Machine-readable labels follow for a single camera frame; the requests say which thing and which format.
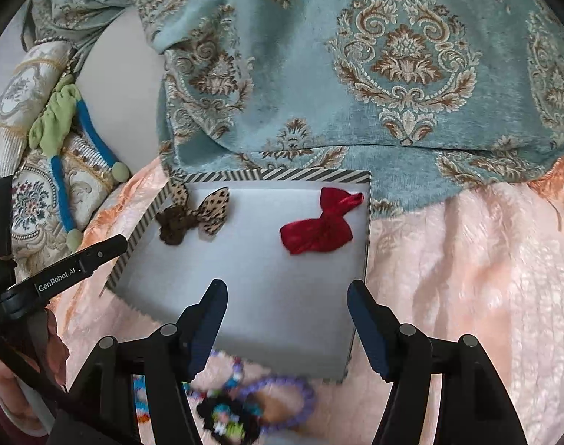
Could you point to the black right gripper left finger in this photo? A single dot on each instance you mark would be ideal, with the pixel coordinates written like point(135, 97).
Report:
point(100, 405)

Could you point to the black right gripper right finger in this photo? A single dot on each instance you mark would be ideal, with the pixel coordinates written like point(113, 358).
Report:
point(475, 407)

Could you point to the black scrunchie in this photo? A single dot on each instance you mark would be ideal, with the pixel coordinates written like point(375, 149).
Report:
point(228, 421)

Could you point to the leopard print bow scrunchie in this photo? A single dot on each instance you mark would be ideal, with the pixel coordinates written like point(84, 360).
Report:
point(178, 218)

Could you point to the red velvet bow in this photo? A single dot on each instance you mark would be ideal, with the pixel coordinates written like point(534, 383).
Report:
point(329, 231)

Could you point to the embroidered cream cushion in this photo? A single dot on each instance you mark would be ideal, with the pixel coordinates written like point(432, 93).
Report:
point(38, 237)

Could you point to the green and blue plush toy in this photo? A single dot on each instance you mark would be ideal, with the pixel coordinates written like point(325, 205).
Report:
point(65, 127)

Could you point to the cream bolster pillow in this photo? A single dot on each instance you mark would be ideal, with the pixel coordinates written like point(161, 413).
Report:
point(25, 96)

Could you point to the striped chevron tray box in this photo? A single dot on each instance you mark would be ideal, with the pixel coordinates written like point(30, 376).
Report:
point(286, 312)

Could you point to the teal damask curtain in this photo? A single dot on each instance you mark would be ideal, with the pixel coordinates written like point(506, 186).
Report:
point(431, 97)

